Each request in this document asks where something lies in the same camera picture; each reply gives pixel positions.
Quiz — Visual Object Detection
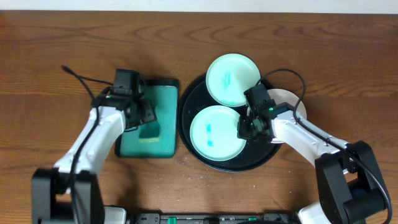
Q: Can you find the green yellow scrub sponge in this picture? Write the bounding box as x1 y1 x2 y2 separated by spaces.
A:
139 121 160 142

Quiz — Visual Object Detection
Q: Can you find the white pink plate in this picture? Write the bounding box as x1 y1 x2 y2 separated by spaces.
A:
247 88 308 144

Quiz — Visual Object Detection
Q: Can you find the mint green plate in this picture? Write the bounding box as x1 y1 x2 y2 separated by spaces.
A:
190 105 246 162
205 54 261 107

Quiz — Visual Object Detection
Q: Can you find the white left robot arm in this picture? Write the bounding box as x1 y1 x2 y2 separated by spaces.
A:
31 87 156 223

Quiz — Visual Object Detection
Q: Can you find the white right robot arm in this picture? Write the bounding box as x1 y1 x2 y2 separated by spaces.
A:
238 103 392 223

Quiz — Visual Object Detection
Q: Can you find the round black serving tray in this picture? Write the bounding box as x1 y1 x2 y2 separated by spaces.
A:
177 74 282 172

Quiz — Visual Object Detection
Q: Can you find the black rectangular soapy water tray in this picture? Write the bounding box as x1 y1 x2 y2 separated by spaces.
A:
114 79 179 159

